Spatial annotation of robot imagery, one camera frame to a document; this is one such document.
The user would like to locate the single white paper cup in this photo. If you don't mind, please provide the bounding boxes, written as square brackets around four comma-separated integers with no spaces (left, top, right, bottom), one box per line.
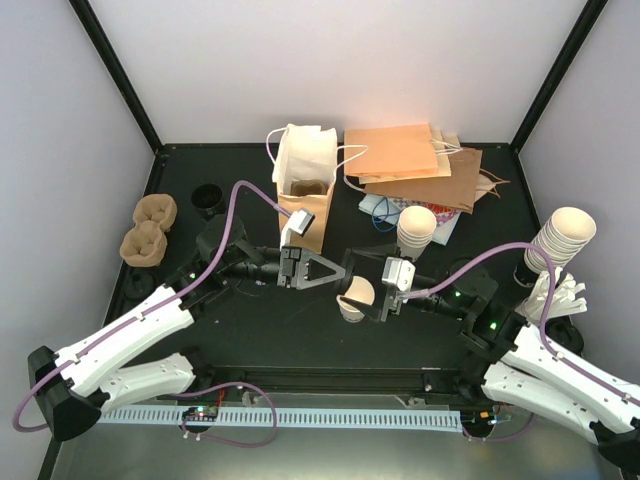
[336,276,375,323]

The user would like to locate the brown pulp cup carrier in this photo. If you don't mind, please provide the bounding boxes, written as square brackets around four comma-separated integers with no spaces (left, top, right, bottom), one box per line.
[290,180,328,197]

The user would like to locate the orange paper bag white handles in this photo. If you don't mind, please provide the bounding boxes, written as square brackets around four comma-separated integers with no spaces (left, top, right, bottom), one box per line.
[265,124,342,254]

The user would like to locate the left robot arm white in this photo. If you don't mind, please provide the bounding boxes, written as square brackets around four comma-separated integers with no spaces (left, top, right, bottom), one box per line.
[27,210,352,442]

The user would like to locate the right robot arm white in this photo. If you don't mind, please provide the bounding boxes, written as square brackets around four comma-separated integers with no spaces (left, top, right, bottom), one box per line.
[339,242,639,474]

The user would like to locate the white paper cup stack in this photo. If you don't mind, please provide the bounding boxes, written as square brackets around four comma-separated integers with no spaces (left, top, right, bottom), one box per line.
[396,206,437,261]

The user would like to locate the light blue paper bag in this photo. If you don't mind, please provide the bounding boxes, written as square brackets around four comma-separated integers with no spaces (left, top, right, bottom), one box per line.
[358,194,401,233]

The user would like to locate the checkered paper bag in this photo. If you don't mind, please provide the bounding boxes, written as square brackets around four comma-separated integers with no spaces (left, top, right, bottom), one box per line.
[394,199,461,246]

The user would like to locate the brown kraft paper bag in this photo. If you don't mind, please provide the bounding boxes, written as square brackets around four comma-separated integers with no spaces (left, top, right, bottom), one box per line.
[364,148,483,213]

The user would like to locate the orange paper bag stack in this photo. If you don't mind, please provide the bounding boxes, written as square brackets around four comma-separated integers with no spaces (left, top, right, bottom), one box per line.
[342,124,462,191]

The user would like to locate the black paper cup stack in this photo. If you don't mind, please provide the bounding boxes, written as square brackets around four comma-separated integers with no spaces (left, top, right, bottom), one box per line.
[191,183,226,221]

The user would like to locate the pulp cup carrier stack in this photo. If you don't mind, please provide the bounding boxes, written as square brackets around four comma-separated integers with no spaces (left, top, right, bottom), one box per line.
[119,194,177,268]

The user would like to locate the black cup lid stack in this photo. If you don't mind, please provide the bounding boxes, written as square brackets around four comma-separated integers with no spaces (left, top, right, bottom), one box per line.
[123,272,156,302]

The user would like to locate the black lid stack right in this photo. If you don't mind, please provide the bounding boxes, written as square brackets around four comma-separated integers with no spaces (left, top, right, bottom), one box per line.
[545,319,584,356]

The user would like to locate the tall white cup stack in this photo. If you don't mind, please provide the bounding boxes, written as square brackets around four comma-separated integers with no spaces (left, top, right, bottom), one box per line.
[513,206,597,288]

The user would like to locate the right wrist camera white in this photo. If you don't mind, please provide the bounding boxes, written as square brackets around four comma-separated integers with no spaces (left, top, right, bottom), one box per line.
[381,257,416,292]

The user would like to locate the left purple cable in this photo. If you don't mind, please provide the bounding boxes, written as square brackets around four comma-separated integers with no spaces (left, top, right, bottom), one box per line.
[12,179,294,434]

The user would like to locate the purple cable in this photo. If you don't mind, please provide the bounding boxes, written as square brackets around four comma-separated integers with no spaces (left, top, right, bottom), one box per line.
[12,179,294,434]
[399,242,640,406]

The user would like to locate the blue slotted cable duct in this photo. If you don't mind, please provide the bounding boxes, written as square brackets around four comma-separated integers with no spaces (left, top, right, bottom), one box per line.
[99,404,463,433]

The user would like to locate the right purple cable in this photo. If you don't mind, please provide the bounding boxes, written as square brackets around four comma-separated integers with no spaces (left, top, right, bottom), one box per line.
[399,242,640,406]

